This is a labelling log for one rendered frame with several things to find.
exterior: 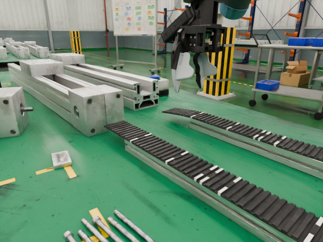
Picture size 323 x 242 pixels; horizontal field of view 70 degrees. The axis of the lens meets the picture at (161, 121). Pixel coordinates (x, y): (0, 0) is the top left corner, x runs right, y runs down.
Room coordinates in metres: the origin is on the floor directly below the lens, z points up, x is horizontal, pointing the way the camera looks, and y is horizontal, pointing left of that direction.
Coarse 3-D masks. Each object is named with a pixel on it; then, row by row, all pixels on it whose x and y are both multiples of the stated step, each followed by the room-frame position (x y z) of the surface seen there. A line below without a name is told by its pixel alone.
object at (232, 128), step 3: (237, 123) 0.48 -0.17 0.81; (240, 123) 0.49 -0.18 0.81; (231, 126) 0.47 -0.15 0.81; (234, 126) 0.47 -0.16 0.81; (237, 126) 0.47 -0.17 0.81; (240, 126) 0.47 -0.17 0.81; (243, 126) 0.47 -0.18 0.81; (225, 129) 0.46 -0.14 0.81; (228, 129) 0.45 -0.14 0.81; (231, 129) 0.45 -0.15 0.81; (234, 129) 0.45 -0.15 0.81; (237, 129) 0.46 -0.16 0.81
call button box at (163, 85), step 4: (160, 80) 0.86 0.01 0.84; (164, 80) 0.87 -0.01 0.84; (168, 80) 0.88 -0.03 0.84; (156, 84) 0.84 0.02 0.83; (160, 84) 0.85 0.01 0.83; (164, 84) 0.86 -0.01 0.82; (168, 84) 0.88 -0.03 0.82; (160, 88) 0.85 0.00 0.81; (164, 88) 0.86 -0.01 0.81; (168, 88) 0.88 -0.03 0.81; (160, 92) 0.85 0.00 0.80; (164, 92) 0.86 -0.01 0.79; (168, 92) 0.88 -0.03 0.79; (160, 96) 0.85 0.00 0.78
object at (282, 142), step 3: (282, 138) 0.41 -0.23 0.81; (285, 138) 0.41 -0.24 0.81; (288, 138) 0.41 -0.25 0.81; (291, 138) 0.41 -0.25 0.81; (276, 141) 0.40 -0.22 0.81; (279, 141) 0.39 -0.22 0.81; (282, 141) 0.40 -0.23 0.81; (285, 141) 0.39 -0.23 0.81; (288, 141) 0.39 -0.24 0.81; (291, 141) 0.40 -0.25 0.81; (273, 144) 0.38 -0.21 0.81; (276, 144) 0.38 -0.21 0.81; (279, 144) 0.39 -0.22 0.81; (282, 144) 0.38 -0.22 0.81; (285, 144) 0.38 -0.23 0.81; (279, 147) 0.38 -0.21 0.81; (282, 147) 0.37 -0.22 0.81
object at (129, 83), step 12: (72, 72) 1.03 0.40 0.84; (84, 72) 0.93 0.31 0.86; (96, 72) 0.89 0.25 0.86; (108, 72) 0.93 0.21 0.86; (120, 72) 0.89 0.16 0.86; (96, 84) 0.86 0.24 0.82; (108, 84) 0.79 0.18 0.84; (120, 84) 0.73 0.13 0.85; (132, 84) 0.68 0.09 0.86; (144, 84) 0.75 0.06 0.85; (132, 96) 0.68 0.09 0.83; (144, 96) 0.74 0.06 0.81; (156, 96) 0.74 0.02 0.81; (132, 108) 0.68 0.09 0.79; (144, 108) 0.70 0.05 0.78
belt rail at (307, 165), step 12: (192, 120) 0.54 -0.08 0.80; (204, 132) 0.51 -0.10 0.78; (216, 132) 0.49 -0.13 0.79; (228, 132) 0.46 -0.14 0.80; (240, 144) 0.43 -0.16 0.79; (252, 144) 0.42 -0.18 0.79; (264, 144) 0.40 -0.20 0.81; (264, 156) 0.39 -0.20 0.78; (276, 156) 0.38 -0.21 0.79; (288, 156) 0.36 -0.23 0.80; (300, 156) 0.35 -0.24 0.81; (300, 168) 0.35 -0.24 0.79; (312, 168) 0.34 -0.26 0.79
